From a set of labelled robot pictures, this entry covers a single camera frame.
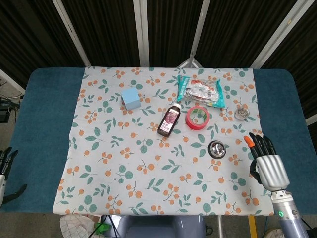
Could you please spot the clear round pin jar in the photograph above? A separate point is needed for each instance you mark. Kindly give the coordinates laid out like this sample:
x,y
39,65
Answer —
x,y
241,113

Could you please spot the white partition frame post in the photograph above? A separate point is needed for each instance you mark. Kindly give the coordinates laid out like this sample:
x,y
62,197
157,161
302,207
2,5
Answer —
x,y
71,32
198,37
312,120
11,79
141,32
280,29

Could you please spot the teal snack packet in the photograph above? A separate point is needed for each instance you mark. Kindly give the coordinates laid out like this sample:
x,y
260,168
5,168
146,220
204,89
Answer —
x,y
200,90

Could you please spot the red tape roll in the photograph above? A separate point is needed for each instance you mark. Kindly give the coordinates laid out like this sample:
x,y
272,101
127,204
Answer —
x,y
192,123

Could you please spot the white mesh bag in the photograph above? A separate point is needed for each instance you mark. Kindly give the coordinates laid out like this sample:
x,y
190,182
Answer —
x,y
76,226

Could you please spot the teal table cover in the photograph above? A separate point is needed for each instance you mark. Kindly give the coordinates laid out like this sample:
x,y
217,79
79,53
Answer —
x,y
44,111

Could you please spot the dark grape juice bottle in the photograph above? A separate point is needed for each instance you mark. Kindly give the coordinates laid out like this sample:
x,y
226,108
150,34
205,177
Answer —
x,y
168,121

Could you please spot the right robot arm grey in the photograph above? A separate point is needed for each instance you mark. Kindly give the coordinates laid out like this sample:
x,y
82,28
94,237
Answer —
x,y
288,215

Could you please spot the white tablecloth orange fruit print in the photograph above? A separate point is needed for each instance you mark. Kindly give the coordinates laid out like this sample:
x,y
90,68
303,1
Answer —
x,y
138,153

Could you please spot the silver call bell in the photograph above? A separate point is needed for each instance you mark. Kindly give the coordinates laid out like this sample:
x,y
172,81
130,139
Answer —
x,y
216,149

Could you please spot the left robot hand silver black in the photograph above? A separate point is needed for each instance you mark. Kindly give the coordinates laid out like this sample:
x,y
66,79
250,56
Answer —
x,y
3,163

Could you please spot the light blue cube box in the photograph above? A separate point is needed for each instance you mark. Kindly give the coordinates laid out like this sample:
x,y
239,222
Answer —
x,y
131,99

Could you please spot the grey robot base column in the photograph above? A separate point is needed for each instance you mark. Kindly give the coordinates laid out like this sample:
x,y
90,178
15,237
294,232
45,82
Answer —
x,y
153,226

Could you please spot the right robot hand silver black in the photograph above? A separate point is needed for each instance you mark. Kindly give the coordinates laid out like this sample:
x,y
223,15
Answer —
x,y
271,171

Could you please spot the green plastic object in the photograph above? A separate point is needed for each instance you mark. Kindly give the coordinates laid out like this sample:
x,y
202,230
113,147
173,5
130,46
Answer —
x,y
102,228

